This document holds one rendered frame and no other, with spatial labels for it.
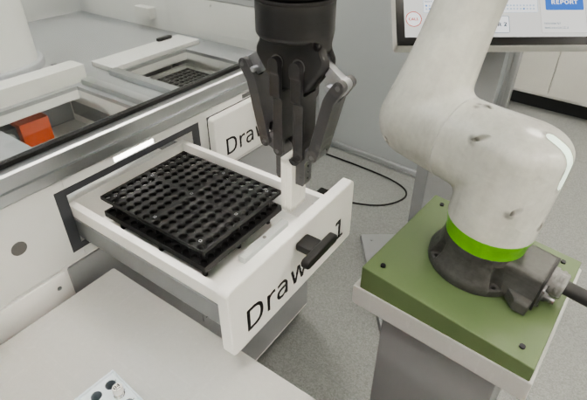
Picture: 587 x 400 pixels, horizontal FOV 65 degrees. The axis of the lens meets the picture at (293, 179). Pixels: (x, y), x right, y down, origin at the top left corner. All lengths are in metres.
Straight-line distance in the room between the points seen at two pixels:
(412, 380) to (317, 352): 0.75
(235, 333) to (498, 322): 0.37
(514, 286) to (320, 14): 0.50
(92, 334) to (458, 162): 0.58
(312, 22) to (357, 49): 2.02
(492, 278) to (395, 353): 0.24
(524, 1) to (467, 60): 0.70
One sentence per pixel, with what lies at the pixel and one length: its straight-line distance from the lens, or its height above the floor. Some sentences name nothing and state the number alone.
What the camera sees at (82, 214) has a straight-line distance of 0.76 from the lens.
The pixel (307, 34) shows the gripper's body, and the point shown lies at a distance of 0.42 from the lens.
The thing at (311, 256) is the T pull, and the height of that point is 0.91.
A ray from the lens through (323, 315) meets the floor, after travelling 1.73.
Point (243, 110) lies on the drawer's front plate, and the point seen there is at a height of 0.92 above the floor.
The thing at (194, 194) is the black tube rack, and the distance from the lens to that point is 0.74.
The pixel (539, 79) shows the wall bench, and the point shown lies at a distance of 3.49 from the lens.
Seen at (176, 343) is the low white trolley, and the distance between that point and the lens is 0.72.
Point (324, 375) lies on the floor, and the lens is 1.58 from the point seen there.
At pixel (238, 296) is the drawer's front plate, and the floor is 0.91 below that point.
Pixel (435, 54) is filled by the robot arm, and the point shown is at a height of 1.10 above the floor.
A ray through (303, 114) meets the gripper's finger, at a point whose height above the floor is 1.12.
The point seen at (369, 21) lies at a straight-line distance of 2.37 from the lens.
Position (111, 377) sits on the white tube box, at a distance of 0.66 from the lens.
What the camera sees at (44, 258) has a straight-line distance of 0.79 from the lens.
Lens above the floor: 1.31
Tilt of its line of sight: 33 degrees down
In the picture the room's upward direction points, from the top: straight up
